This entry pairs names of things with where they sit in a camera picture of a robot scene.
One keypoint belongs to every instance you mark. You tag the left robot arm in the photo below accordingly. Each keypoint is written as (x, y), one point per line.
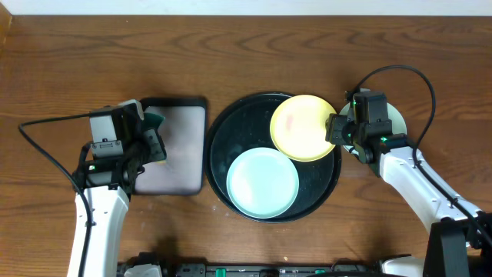
(100, 214)

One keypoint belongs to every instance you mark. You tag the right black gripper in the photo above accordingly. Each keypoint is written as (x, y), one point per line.
(334, 126)

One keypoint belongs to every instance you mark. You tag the light green plate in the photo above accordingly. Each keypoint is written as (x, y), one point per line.
(398, 126)
(262, 183)

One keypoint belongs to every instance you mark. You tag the black rectangular tray grey mat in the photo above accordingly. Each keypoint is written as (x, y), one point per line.
(183, 134)

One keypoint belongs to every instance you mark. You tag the black round tray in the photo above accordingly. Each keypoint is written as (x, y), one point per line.
(245, 125)

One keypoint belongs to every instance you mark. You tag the yellow round plate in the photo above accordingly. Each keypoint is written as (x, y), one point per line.
(298, 128)

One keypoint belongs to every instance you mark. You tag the green yellow sponge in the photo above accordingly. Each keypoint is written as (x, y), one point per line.
(150, 126)

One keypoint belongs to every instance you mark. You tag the light green plate front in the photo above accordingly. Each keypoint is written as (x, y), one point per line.
(262, 183)

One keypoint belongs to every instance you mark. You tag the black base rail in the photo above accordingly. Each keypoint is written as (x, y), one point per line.
(147, 265)

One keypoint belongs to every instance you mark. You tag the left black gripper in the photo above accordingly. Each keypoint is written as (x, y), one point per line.
(146, 139)

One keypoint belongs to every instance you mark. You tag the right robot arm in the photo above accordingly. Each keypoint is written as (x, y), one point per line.
(459, 231)

